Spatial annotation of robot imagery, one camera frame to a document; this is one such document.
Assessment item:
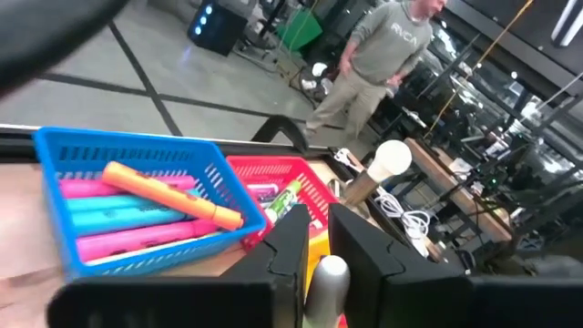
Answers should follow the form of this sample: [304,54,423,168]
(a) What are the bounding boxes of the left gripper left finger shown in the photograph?
[220,203,312,328]

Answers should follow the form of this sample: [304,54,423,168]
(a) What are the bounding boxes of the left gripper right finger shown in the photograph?
[327,202,468,328]

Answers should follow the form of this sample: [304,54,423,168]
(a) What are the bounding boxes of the yellow plastic basket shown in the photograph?
[305,229,332,292]

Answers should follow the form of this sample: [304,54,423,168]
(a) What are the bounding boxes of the pink highlighter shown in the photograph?
[75,218,220,263]
[58,175,197,200]

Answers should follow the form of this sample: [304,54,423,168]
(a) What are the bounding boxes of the small white marker yellow cap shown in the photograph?
[302,254,352,328]

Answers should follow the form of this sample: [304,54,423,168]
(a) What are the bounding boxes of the red plastic basket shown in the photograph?
[226,155,341,251]

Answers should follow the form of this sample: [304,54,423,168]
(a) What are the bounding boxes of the black computer tower blue lights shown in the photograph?
[187,0,250,57]

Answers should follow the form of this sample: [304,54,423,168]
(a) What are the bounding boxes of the bulb lamp on round base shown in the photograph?
[339,138,414,210]

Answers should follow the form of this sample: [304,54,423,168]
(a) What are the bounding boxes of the thick pink whiteboard marker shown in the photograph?
[245,182,281,204]

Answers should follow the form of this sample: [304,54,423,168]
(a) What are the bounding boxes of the wooden workbench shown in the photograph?
[403,136,514,243]

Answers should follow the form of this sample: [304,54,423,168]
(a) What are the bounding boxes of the person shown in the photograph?
[303,0,450,142]

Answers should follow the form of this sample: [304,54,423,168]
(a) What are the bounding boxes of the orange highlighter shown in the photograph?
[100,160,245,232]

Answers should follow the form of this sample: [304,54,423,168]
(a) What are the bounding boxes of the blue plastic basket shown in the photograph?
[32,126,269,280]

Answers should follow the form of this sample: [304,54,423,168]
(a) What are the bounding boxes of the white cable bundle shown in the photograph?
[334,148,438,256]

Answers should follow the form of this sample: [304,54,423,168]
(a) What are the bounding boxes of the light blue highlighter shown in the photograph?
[66,190,201,213]
[70,207,192,237]

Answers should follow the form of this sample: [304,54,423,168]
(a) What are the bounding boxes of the yellow hanging cable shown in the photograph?
[423,0,535,140]

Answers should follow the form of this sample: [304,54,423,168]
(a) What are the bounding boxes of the green plastic crate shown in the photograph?
[275,8,323,52]

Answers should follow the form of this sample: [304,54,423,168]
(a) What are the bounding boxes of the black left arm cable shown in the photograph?
[0,0,131,95]

